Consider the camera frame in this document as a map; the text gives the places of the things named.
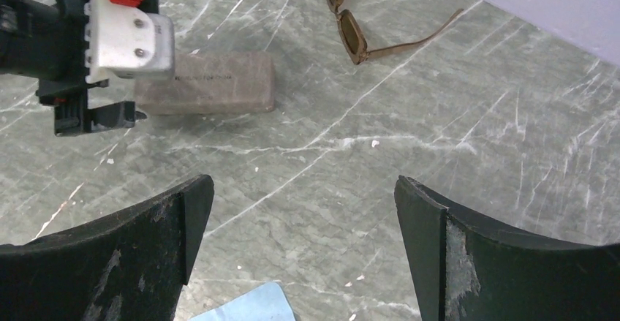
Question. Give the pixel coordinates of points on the brown sunglasses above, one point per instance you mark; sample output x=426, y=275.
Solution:
x=374, y=29

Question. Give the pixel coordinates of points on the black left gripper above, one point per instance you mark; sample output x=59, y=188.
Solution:
x=45, y=40

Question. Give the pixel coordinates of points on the green lined glasses case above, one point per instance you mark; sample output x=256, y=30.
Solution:
x=212, y=83

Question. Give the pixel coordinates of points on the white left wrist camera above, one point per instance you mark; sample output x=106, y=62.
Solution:
x=128, y=39

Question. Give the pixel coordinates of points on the right light blue cloth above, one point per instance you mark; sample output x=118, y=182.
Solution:
x=264, y=303

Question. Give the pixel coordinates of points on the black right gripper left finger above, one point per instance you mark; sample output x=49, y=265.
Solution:
x=129, y=265

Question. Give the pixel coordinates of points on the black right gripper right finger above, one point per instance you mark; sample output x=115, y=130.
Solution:
x=468, y=266

